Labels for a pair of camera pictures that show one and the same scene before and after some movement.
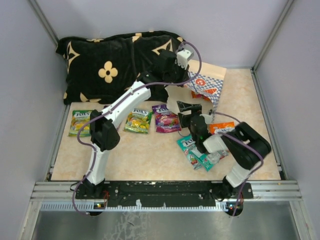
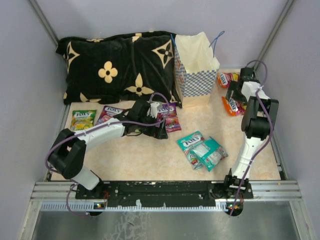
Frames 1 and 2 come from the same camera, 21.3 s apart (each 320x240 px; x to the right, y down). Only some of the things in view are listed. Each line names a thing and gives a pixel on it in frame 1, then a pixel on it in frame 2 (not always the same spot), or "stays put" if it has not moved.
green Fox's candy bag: [79, 118] stays put
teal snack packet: [187, 144] stays put
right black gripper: [196, 109] to [232, 87]
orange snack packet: [200, 96] to [225, 78]
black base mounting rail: [162, 194] stays put
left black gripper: [184, 72] to [158, 133]
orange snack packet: [221, 127] to [234, 107]
